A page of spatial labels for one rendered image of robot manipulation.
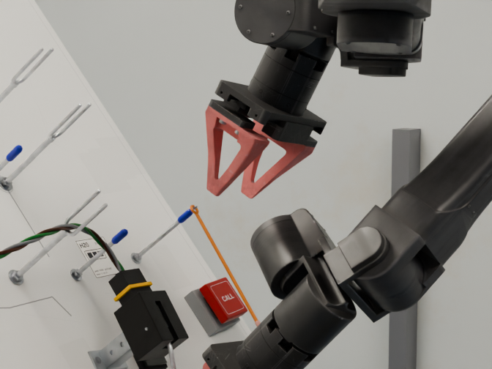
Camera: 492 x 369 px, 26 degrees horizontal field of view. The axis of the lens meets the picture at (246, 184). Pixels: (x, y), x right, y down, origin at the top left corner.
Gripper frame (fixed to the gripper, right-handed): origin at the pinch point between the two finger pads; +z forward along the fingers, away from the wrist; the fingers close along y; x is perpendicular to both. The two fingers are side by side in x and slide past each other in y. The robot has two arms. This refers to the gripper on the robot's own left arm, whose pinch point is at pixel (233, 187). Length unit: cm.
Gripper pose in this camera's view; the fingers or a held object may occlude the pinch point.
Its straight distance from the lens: 101.2
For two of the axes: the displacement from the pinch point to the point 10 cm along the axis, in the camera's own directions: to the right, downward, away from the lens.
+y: -5.8, -0.5, -8.1
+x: 6.9, 4.9, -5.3
